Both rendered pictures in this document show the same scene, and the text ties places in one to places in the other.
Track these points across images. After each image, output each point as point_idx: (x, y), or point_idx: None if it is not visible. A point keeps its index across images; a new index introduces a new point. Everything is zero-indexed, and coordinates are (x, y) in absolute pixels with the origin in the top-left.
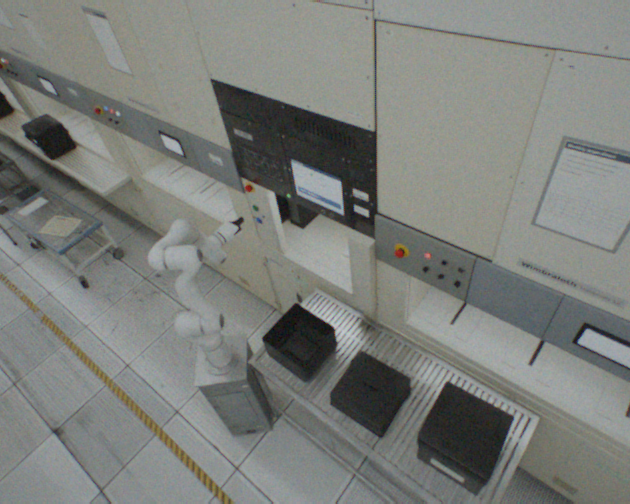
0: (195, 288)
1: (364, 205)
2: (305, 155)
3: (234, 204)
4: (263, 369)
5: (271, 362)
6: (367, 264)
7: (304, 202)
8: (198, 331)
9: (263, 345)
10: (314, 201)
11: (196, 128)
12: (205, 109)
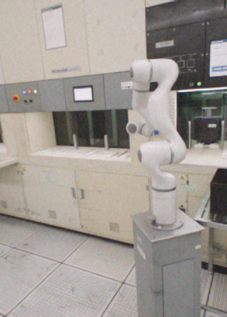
0: (168, 102)
1: None
2: None
3: None
4: (216, 221)
5: (218, 216)
6: None
7: (216, 81)
8: (168, 152)
9: (199, 209)
10: None
11: (114, 64)
12: (131, 39)
